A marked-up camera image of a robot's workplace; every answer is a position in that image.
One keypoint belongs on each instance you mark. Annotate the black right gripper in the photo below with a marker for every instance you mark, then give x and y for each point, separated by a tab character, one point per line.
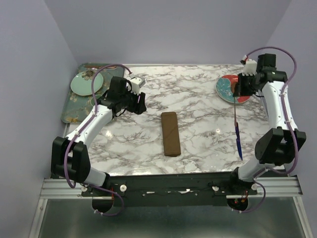
239	90

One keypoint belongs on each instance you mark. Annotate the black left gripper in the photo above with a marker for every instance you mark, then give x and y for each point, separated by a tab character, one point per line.
137	108

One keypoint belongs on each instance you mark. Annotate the copper spoon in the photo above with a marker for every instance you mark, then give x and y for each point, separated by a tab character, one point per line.
234	104
96	67

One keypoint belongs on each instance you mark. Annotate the blue handled knife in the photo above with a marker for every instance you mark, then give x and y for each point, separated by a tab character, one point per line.
238	142

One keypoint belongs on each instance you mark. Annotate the brown fabric napkin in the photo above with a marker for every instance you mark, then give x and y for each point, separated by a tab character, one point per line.
170	134

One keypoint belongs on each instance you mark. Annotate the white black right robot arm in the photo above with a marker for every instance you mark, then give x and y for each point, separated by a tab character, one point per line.
281	144

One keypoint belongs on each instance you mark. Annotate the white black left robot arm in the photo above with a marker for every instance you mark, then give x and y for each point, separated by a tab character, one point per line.
70	157

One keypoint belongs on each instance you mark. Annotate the red and teal plate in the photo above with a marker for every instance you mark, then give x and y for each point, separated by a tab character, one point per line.
223	89

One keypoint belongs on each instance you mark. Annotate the mint green floral plate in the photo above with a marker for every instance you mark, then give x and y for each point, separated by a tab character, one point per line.
81	83

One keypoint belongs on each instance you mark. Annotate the teal floral serving tray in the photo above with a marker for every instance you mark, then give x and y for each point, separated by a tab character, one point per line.
76	108

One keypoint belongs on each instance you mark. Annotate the copper spoon on tray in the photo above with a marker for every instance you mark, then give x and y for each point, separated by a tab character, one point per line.
96	67

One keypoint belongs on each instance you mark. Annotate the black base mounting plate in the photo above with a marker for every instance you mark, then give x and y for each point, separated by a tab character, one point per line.
198	189

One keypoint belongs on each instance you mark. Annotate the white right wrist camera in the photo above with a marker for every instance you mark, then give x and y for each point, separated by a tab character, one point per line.
250	67

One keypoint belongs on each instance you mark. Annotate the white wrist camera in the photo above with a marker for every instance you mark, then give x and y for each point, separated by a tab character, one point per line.
137	83
250	67

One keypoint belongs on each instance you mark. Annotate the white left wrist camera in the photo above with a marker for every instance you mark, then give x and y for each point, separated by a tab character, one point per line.
137	83

